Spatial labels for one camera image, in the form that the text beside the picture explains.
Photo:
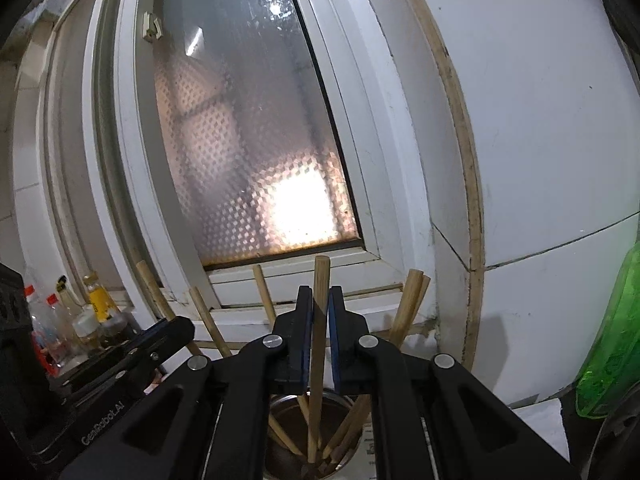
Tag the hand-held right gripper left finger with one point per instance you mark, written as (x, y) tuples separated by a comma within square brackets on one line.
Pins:
[(307, 340)]

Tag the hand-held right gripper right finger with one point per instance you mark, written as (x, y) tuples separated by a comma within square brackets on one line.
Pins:
[(334, 350)]

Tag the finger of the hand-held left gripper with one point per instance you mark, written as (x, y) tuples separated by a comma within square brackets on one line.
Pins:
[(150, 340)]

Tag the single wooden chopstick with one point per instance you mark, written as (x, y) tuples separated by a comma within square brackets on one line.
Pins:
[(320, 280)]

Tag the white metal thermos cup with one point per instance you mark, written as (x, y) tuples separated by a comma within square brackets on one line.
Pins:
[(285, 412)]

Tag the bunch of wooden chopsticks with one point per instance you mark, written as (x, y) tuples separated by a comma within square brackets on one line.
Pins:
[(407, 300)]

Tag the glass jar black lid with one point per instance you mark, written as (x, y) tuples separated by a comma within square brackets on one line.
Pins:
[(117, 330)]

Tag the dark sauce bottle gold cap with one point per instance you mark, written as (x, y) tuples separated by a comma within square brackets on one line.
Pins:
[(100, 305)]

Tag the glass jar white lid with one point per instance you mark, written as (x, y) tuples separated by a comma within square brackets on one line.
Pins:
[(85, 327)]

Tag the white-framed frosted window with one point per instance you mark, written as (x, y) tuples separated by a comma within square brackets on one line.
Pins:
[(240, 110)]

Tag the green translucent plastic container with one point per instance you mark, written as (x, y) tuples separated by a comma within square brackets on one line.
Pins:
[(610, 340)]

